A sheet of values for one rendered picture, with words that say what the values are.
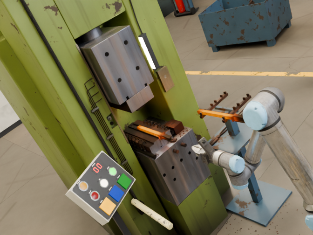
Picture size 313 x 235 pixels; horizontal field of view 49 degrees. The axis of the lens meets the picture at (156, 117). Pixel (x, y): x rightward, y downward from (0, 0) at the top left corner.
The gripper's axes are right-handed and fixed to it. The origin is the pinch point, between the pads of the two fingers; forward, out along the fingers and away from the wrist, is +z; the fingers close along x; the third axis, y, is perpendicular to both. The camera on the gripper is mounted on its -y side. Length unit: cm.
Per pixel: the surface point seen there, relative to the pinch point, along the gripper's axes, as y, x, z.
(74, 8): -98, -9, 48
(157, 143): 3.2, -5.6, 33.6
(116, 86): -48, -14, 34
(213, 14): 32, 299, 272
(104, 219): 2, -68, 6
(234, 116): 0.6, 35.1, -4.4
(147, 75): -43, 9, 34
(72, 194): -17, -73, 17
